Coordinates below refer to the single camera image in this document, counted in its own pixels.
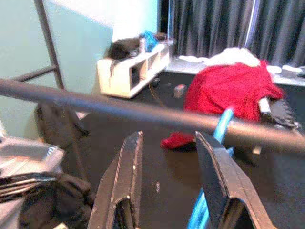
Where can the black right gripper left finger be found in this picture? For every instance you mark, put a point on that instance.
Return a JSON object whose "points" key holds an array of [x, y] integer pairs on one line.
{"points": [[119, 190]]}

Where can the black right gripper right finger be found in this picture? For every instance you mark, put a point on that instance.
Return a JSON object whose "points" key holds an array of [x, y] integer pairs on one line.
{"points": [[226, 186]]}

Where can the blue plastic hanger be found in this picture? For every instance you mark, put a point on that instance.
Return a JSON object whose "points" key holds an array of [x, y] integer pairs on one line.
{"points": [[222, 124]]}

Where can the black fabric bag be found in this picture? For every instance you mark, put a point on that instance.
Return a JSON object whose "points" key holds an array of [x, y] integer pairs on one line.
{"points": [[47, 202]]}

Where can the black metal clothes rack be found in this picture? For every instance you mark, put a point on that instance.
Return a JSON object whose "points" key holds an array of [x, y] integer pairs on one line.
{"points": [[119, 109]]}

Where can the red cloth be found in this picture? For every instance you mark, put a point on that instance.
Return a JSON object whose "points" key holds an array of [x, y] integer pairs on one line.
{"points": [[226, 90]]}

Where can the white low cabinet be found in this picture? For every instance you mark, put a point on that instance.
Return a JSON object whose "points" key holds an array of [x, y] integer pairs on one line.
{"points": [[119, 76]]}

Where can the white crumpled cloth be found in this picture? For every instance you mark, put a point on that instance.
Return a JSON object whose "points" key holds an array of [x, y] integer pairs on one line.
{"points": [[236, 56]]}

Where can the black soft bag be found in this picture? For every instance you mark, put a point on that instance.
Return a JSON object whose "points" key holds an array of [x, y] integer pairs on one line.
{"points": [[121, 50]]}

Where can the crumpled blue plastic bag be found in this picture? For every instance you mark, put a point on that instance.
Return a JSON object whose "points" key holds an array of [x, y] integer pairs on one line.
{"points": [[149, 39]]}

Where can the dark grey curtain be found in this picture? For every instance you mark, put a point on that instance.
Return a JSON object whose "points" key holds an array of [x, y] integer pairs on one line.
{"points": [[214, 23]]}

